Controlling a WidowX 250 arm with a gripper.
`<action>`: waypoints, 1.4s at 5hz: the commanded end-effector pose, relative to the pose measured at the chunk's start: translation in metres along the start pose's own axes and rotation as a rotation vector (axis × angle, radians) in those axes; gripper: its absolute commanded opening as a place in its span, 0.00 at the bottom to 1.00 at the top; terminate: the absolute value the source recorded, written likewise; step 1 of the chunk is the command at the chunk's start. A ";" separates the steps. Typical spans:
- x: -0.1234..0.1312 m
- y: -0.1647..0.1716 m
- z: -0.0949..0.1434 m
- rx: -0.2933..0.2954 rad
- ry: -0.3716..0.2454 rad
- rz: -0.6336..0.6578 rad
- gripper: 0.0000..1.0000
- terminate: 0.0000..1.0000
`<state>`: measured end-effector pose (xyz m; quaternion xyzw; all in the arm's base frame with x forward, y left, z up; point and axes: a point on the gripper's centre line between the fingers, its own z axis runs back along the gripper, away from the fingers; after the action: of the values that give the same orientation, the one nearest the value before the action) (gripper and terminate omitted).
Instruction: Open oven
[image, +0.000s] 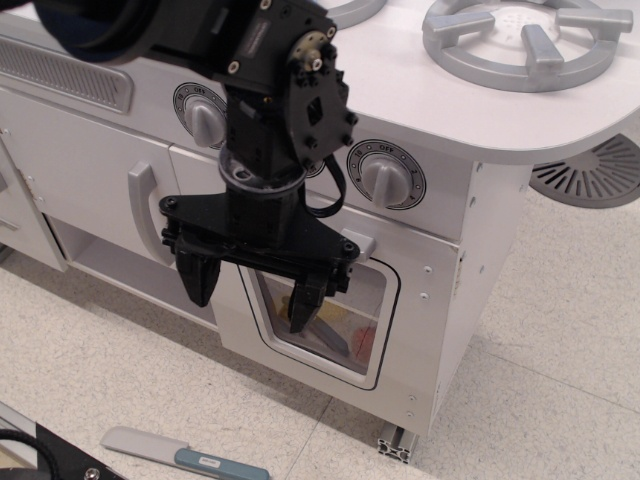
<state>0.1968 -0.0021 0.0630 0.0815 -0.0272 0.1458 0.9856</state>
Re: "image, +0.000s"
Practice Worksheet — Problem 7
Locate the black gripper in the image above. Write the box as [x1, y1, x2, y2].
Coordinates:
[159, 173, 360, 333]

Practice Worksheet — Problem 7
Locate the white oven door with window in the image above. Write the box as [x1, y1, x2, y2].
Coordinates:
[211, 208, 459, 436]

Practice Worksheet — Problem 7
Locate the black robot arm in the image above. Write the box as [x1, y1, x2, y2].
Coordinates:
[1, 1, 359, 333]

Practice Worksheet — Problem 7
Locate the yellow toy corn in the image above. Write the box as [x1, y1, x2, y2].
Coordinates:
[278, 296, 348, 322]

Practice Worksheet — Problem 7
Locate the red toy tomato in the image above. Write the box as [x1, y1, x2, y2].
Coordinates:
[351, 327, 376, 363]

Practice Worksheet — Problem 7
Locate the grey middle stove knob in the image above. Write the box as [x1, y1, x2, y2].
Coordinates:
[304, 160, 326, 179]

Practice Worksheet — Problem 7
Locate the grey stove knob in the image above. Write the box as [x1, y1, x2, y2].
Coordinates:
[346, 139, 427, 210]
[304, 160, 326, 179]
[173, 82, 227, 149]

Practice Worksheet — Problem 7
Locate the grey right stove knob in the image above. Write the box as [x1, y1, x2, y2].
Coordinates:
[346, 139, 427, 210]

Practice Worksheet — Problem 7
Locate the grey left stove knob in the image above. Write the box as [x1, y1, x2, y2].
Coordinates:
[173, 82, 227, 149]

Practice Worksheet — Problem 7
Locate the aluminium extrusion foot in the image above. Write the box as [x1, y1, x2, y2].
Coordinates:
[377, 422, 419, 464]

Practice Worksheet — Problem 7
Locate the white cabinet door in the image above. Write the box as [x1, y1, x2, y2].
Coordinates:
[1, 90, 179, 260]

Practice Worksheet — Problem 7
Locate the grey vent grille panel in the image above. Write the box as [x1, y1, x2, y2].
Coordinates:
[1, 37, 134, 114]

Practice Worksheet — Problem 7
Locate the white toy kitchen stove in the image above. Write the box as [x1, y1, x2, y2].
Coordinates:
[1, 1, 639, 425]

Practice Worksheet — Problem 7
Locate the grey left burner grate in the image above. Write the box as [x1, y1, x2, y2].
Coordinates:
[317, 0, 387, 29]

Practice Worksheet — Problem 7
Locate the grey burner grate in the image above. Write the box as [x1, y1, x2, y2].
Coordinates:
[317, 0, 387, 29]
[422, 1, 634, 93]

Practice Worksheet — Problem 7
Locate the grey right burner grate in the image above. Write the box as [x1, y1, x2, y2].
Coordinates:
[422, 1, 634, 93]

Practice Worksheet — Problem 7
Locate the grey slotted round disc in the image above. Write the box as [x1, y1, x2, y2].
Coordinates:
[529, 134, 639, 209]

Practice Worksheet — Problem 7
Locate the grey cabinet door handle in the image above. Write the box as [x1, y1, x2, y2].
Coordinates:
[127, 161, 174, 267]

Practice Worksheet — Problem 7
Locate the toy knife blue handle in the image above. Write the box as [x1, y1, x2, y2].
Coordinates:
[101, 426, 271, 480]

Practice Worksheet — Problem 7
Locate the black mount plate with rail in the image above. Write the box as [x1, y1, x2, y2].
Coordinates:
[1, 402, 124, 480]

